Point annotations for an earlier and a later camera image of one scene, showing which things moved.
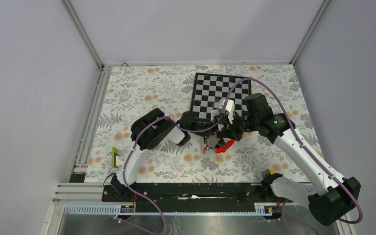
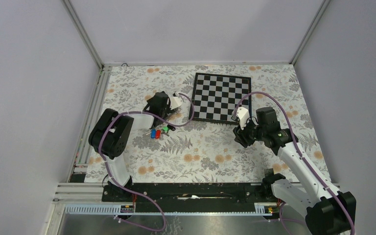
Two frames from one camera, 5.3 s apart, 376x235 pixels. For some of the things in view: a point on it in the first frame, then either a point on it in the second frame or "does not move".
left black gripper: [210, 124] -> [168, 110]
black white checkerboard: [208, 87] does not move
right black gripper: [229, 130] -> [241, 134]
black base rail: [197, 198] does not move
